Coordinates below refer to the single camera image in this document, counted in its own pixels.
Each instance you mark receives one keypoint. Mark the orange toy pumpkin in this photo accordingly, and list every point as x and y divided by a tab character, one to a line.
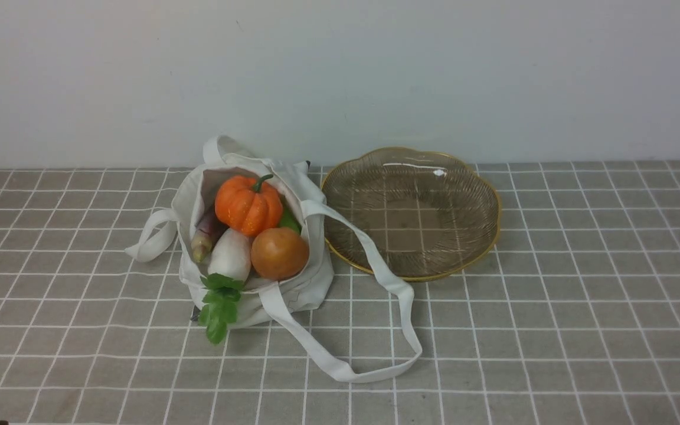
248	205

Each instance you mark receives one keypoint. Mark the white canvas tote bag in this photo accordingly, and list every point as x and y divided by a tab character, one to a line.
263	299

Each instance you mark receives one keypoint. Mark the green toy vegetable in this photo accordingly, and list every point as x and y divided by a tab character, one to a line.
288	220

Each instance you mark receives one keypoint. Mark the orange-brown toy tomato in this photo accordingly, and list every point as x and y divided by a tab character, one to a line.
279	254

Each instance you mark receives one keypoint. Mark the white toy radish with leaves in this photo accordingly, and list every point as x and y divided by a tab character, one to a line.
228	270

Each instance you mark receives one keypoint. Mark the grey checked tablecloth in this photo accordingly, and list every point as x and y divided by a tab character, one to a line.
573	318

